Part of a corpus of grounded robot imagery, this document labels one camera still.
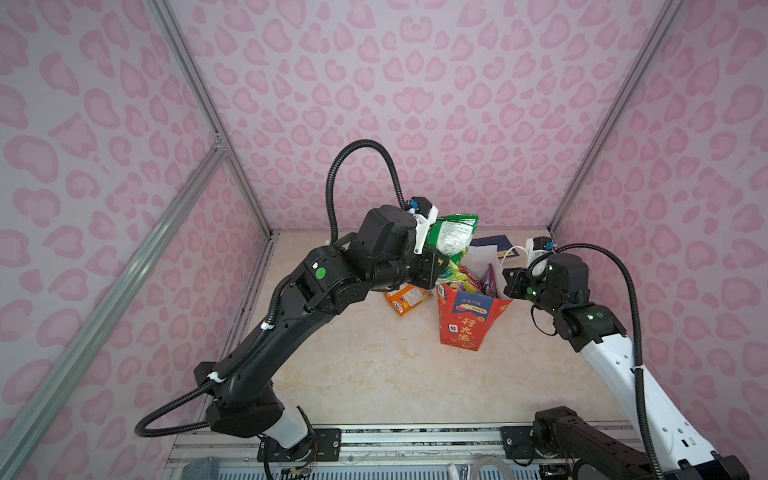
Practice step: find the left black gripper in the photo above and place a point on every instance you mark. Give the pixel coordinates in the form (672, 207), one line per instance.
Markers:
(430, 271)

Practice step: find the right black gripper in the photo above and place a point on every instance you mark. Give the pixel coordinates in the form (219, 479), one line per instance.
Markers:
(513, 287)

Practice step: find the purple snack packet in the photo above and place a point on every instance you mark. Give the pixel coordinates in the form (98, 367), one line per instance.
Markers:
(488, 282)

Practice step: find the orange snack packet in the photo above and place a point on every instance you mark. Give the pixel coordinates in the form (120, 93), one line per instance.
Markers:
(405, 298)

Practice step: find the large green snack packet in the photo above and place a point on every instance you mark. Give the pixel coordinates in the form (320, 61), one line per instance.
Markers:
(451, 235)

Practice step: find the red white paper bag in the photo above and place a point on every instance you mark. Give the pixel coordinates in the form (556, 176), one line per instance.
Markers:
(466, 318)

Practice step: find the red yellow snack packet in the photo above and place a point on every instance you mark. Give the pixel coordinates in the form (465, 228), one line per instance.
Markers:
(461, 280)

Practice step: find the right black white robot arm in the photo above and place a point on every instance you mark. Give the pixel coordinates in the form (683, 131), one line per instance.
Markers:
(672, 447)

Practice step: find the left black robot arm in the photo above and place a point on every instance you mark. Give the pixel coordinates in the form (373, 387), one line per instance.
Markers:
(330, 279)

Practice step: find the blue booklet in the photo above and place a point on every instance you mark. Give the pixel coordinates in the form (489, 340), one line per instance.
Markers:
(501, 243)

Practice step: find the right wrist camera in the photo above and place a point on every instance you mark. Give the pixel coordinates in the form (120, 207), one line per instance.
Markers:
(537, 247)

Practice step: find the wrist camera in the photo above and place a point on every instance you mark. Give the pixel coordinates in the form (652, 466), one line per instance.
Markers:
(425, 215)
(537, 247)

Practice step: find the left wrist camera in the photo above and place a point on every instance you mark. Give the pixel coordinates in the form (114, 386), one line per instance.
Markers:
(425, 215)

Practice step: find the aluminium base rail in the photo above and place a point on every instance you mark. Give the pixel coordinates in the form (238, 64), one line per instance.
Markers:
(384, 451)

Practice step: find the diagonal aluminium frame bar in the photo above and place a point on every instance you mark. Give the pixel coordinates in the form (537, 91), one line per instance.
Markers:
(70, 226)

